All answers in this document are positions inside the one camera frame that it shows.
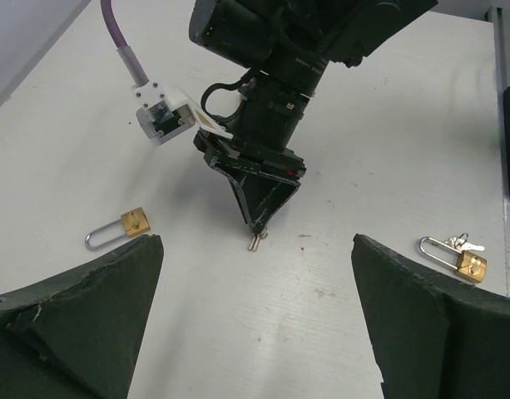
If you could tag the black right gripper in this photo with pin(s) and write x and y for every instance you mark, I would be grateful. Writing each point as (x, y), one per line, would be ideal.
(249, 168)

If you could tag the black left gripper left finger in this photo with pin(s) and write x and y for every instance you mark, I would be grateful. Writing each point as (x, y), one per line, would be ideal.
(78, 334)

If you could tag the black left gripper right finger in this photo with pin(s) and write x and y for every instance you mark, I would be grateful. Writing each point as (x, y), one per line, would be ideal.
(433, 336)

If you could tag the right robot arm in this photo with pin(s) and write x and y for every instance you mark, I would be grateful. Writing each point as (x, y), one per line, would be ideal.
(285, 48)

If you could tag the brass padlock with keys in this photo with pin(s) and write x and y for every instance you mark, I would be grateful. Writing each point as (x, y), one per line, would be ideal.
(468, 265)

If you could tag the small brass padlock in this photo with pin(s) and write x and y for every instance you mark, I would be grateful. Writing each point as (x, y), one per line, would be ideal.
(133, 223)

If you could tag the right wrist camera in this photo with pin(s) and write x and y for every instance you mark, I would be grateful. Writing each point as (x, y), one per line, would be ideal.
(165, 114)

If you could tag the aluminium front rail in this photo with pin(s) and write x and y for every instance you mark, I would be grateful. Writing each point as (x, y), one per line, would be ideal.
(508, 104)

